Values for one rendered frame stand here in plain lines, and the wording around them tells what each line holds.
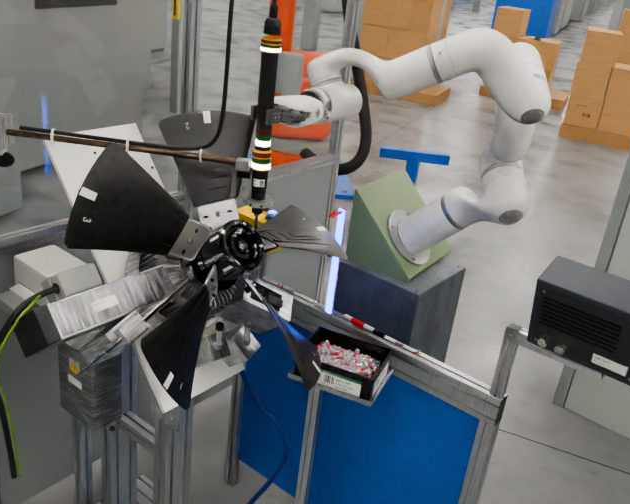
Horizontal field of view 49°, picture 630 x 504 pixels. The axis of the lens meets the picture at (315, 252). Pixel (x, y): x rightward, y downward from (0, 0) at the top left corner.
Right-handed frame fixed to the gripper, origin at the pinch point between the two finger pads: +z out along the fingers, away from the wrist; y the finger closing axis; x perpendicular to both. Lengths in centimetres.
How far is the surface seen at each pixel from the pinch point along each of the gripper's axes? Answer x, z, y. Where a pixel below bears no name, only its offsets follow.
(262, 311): -48.8, -2.4, -2.6
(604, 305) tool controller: -26, -29, -72
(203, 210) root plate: -23.6, 8.1, 9.0
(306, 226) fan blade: -31.3, -19.8, 0.1
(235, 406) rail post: -114, -35, 32
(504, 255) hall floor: -147, -324, 55
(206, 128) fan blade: -7.5, 0.2, 17.6
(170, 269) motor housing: -35.7, 17.5, 8.8
